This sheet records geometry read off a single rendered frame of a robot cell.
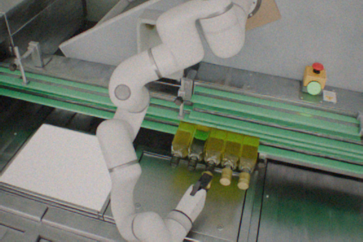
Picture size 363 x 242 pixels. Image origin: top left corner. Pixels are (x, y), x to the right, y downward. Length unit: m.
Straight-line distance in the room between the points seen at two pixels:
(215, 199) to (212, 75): 0.43
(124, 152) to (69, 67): 0.69
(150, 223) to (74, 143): 0.63
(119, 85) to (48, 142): 0.64
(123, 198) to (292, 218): 0.61
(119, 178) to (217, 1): 0.50
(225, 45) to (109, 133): 0.37
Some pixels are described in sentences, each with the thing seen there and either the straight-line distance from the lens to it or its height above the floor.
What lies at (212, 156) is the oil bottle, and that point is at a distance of 1.20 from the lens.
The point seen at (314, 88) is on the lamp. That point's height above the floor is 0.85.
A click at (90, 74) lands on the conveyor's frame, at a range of 1.48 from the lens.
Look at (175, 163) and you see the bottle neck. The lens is 1.18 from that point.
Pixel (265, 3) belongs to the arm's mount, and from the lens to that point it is 1.22.
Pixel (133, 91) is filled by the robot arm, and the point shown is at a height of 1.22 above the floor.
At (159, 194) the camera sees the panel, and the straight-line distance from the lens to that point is 1.27.
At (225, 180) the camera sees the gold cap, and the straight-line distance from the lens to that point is 1.16.
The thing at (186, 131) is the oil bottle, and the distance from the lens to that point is 1.26.
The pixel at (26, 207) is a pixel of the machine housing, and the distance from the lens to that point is 1.32.
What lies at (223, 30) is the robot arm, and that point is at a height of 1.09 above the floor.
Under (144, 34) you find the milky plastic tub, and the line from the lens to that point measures 1.33.
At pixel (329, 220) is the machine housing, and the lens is 1.38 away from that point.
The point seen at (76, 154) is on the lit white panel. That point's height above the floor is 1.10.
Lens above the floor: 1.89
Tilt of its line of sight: 48 degrees down
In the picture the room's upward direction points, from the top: 157 degrees counter-clockwise
